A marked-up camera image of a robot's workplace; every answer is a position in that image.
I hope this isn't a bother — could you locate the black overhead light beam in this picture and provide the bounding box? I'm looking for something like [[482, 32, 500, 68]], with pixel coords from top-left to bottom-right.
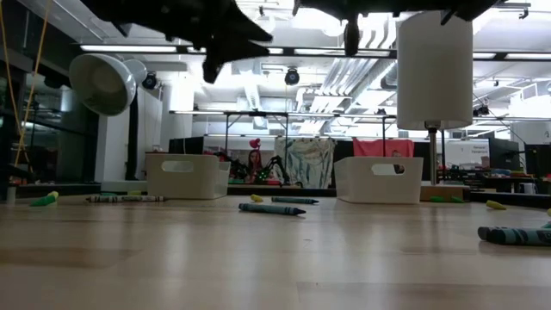
[[79, 44, 551, 61]]

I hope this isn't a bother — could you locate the red hanging cloth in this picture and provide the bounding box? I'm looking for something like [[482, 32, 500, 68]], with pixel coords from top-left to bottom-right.
[[352, 138, 416, 158]]

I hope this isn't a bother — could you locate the cylinder shade wooden table lamp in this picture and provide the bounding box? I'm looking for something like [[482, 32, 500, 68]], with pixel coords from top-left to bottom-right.
[[396, 9, 475, 202]]

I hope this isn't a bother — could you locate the person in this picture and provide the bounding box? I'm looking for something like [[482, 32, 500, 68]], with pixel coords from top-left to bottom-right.
[[245, 148, 264, 185]]

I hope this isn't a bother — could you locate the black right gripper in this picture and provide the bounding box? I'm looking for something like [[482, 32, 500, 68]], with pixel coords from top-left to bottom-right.
[[293, 0, 431, 57]]

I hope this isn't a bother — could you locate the yellow cable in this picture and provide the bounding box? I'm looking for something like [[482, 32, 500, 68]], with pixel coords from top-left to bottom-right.
[[0, 0, 49, 170]]

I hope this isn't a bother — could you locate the white gooseneck desk lamp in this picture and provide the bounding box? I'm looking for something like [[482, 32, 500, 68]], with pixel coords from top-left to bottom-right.
[[67, 53, 151, 194]]

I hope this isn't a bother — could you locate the white plastic handled bin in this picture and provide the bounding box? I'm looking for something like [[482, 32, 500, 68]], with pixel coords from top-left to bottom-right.
[[145, 153, 232, 201], [334, 156, 424, 205]]

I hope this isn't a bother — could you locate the black ceiling camera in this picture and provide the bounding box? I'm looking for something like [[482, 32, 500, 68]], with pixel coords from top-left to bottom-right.
[[283, 67, 301, 87]]

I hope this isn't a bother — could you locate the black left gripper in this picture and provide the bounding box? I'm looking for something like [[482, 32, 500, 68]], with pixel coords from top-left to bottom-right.
[[180, 0, 275, 85]]

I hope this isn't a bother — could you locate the black aluminium table frame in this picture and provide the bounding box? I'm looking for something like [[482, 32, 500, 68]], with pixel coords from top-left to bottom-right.
[[15, 183, 474, 199]]

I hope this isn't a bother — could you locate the black computer monitor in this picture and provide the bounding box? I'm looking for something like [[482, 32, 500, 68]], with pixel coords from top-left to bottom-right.
[[488, 137, 522, 172], [523, 144, 551, 177]]

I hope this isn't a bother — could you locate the grey crayon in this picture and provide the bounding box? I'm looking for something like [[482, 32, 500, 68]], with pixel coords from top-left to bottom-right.
[[85, 195, 165, 203]]

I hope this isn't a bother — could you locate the white wall sign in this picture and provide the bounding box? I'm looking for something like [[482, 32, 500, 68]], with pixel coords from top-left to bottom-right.
[[445, 139, 491, 168]]

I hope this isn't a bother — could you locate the pale painted hanging cloth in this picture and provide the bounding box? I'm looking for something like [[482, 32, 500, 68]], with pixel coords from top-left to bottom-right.
[[274, 136, 337, 189]]

